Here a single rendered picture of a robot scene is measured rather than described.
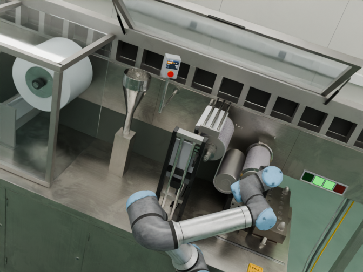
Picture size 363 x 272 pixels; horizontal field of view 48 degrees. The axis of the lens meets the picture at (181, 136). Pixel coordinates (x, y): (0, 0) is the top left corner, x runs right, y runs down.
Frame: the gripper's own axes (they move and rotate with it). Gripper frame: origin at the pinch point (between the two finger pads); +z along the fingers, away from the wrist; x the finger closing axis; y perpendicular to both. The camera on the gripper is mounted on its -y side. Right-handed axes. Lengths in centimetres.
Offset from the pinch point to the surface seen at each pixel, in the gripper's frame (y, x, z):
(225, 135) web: 18.8, 22.4, 15.2
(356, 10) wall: 210, -49, 192
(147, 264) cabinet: -56, 37, 34
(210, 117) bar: 25.2, 32.5, 16.2
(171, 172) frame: -7.9, 40.4, 12.4
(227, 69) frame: 53, 34, 21
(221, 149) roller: 11.3, 21.6, 13.3
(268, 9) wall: 191, 31, 208
